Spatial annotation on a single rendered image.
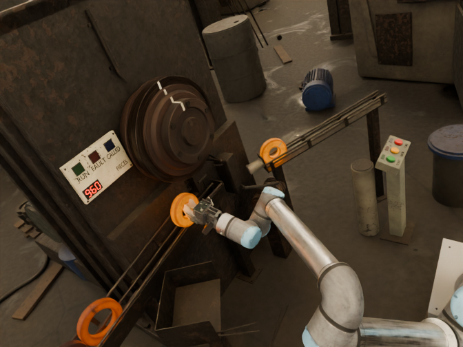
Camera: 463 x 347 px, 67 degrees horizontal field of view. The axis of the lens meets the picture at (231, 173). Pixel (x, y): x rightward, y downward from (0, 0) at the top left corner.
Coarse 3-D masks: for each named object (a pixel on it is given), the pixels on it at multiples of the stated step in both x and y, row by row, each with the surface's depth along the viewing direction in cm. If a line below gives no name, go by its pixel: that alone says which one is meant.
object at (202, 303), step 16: (176, 272) 145; (192, 272) 145; (208, 272) 145; (176, 288) 150; (192, 288) 148; (208, 288) 145; (160, 304) 132; (176, 304) 144; (192, 304) 142; (208, 304) 140; (160, 320) 129; (176, 320) 139; (192, 320) 137; (208, 320) 120; (160, 336) 125; (176, 336) 125; (192, 336) 126; (208, 336) 126; (224, 336) 157
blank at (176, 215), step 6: (180, 198) 151; (186, 198) 153; (192, 198) 157; (174, 204) 150; (180, 204) 151; (174, 210) 149; (180, 210) 151; (192, 210) 158; (174, 216) 150; (180, 216) 152; (186, 216) 157; (174, 222) 152; (180, 222) 152; (186, 222) 155; (192, 222) 158
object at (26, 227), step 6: (24, 204) 307; (18, 210) 316; (24, 210) 299; (18, 216) 317; (24, 216) 300; (18, 222) 332; (24, 222) 329; (30, 222) 302; (18, 228) 326; (24, 228) 321; (30, 228) 318; (36, 228) 308; (24, 234) 336; (30, 234) 309; (36, 234) 306
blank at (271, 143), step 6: (270, 138) 192; (276, 138) 192; (264, 144) 191; (270, 144) 190; (276, 144) 191; (282, 144) 193; (264, 150) 190; (282, 150) 194; (264, 156) 192; (270, 156) 194; (276, 156) 195; (282, 156) 196
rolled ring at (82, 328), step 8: (96, 304) 135; (104, 304) 137; (112, 304) 140; (88, 312) 133; (96, 312) 135; (112, 312) 144; (120, 312) 144; (80, 320) 133; (88, 320) 133; (112, 320) 144; (80, 328) 131; (80, 336) 132; (88, 336) 134; (96, 336) 139; (88, 344) 135; (96, 344) 138
